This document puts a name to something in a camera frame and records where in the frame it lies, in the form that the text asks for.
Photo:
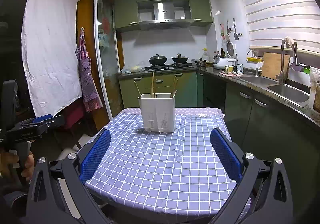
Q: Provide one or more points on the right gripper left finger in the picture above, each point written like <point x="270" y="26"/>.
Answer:
<point x="81" y="168"/>

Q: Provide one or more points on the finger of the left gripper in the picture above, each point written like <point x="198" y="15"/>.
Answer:
<point x="55" y="121"/>
<point x="42" y="118"/>

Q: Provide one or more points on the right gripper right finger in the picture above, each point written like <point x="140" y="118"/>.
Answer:
<point x="238" y="168"/>

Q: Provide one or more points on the light wooden chopstick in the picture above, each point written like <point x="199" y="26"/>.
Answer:
<point x="154" y="89"/>
<point x="172" y="89"/>

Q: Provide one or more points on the brown wooden chopstick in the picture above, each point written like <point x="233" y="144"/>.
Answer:
<point x="175" y="85"/>
<point x="152" y="84"/>

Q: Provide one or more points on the green kitchen cabinets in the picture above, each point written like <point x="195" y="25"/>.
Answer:
<point x="263" y="117"/>

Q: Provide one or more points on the steel kitchen faucet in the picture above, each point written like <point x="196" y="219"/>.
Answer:
<point x="289" y="43"/>

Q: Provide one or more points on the person left hand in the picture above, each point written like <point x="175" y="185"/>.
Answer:
<point x="9" y="160"/>

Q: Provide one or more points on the purple checkered apron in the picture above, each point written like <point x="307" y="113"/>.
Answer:
<point x="91" y="98"/>

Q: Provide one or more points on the blue checkered tablecloth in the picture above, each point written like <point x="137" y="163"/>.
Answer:
<point x="164" y="177"/>

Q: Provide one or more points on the white hanging sheet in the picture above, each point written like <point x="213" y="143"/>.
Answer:
<point x="48" y="40"/>

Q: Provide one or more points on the steel sink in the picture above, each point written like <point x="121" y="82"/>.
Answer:
<point x="291" y="94"/>

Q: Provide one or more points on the white plastic utensil holder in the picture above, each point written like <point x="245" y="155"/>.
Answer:
<point x="158" y="114"/>

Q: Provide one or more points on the wooden cutting board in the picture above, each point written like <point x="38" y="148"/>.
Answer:
<point x="271" y="65"/>

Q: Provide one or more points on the white rice cooker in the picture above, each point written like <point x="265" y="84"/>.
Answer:
<point x="222" y="63"/>

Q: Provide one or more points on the yellow dish rack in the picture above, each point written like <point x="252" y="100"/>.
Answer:
<point x="254" y="58"/>

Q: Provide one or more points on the small steel pot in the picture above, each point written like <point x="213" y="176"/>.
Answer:
<point x="200" y="62"/>

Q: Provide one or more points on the black wok with lid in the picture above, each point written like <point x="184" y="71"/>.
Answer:
<point x="158" y="60"/>

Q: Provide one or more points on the black pan with lid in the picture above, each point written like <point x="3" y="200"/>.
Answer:
<point x="179" y="59"/>

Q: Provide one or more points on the steel range hood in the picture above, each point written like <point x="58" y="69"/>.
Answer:
<point x="164" y="14"/>

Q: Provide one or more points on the white window blind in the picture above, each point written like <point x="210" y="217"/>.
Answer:
<point x="269" y="21"/>

